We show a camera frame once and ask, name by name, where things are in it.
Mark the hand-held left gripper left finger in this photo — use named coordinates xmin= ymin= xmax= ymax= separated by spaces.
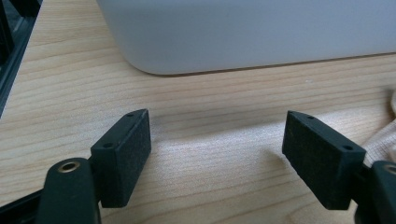
xmin=90 ymin=108 xmax=152 ymax=209

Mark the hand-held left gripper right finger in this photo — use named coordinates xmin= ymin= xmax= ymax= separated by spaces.
xmin=281 ymin=110 xmax=367 ymax=211

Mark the white divided storage box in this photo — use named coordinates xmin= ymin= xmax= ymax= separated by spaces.
xmin=96 ymin=0 xmax=396 ymax=77

